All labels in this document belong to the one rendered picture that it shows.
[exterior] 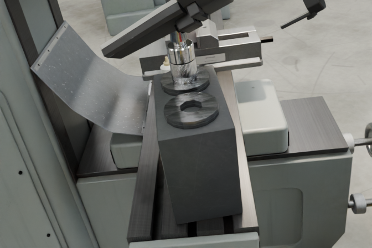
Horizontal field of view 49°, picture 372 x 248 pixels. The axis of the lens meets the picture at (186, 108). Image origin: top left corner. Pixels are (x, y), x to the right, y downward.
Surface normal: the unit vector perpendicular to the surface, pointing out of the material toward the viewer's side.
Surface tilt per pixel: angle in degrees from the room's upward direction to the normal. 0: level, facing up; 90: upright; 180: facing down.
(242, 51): 90
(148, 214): 0
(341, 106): 0
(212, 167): 90
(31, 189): 89
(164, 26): 141
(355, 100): 0
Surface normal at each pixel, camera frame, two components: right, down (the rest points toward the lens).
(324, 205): -0.01, 0.54
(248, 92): -0.14, -0.83
